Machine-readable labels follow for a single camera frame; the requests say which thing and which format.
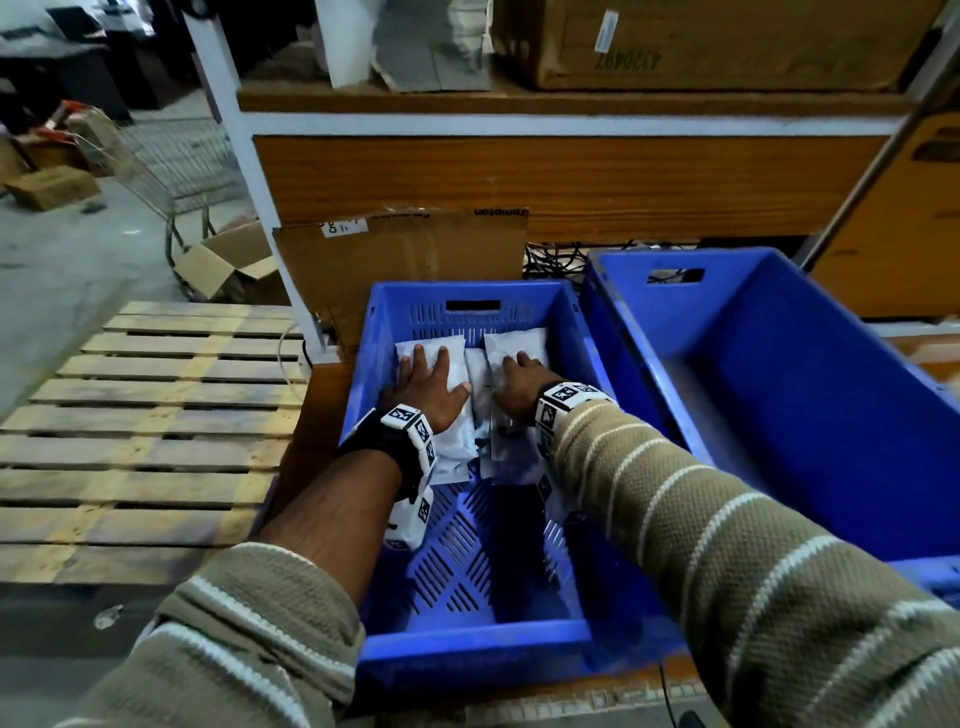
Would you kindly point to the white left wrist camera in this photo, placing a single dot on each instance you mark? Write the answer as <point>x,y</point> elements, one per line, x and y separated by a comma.
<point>409,521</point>

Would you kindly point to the metal shopping cart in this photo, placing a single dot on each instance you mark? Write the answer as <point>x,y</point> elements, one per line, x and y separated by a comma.
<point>180,165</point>

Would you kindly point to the white open box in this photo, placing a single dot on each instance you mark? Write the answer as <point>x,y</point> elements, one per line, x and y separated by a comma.
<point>345,37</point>

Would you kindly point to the right wrist marker band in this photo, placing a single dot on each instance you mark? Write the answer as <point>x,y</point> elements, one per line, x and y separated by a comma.
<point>562,397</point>

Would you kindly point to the person's left forearm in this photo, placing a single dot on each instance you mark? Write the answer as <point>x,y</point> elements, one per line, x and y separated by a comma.
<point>300,585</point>

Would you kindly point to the black desk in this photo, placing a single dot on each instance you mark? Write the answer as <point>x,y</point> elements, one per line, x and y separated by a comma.
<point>67,75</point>

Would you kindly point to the perforated blue plastic crate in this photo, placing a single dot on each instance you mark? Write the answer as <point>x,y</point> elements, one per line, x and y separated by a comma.
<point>480,652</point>

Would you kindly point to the wooden pallet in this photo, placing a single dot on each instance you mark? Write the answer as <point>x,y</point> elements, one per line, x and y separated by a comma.
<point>150,450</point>

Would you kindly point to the large brown cardboard box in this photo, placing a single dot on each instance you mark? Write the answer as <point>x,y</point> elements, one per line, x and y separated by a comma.
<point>712,37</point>

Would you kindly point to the white paper scrap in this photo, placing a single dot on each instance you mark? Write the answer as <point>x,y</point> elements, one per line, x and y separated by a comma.
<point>109,616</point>

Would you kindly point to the white packet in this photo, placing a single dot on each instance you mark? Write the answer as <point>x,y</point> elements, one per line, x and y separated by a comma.
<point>517,341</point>
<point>457,442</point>

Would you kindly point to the person's left hand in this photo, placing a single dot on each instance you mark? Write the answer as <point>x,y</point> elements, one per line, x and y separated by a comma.
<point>427,397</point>

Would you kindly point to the flat cardboard sheet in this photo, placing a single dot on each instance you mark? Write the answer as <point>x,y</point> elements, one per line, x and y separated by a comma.
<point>405,262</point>

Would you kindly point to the person's right forearm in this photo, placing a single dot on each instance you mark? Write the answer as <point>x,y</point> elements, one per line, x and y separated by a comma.
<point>712,585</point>

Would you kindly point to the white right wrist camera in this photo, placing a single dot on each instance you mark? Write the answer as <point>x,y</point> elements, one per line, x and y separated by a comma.
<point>551,495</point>

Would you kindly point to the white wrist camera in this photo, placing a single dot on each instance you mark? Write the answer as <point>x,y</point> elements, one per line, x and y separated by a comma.
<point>409,521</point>
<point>551,495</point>

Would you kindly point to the small closed cardboard box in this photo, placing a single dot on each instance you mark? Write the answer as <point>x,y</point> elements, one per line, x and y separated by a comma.
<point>52,187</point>

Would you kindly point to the person's right hand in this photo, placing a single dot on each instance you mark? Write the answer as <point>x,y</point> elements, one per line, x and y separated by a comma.
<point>521,386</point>

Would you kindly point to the left wrist marker band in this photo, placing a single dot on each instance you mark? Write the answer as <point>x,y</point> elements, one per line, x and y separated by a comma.
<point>390,442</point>

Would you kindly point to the open cardboard box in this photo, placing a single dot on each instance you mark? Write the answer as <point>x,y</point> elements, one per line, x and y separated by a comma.
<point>225,262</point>

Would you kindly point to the stack of grey paper trays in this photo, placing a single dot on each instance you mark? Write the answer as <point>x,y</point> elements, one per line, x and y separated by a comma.
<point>435,45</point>

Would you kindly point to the black laptop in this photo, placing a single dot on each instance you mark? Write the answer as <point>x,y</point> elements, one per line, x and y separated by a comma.
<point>75,22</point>

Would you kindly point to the wrist marker band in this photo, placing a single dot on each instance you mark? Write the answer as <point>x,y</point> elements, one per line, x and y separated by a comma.
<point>390,442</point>
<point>562,397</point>

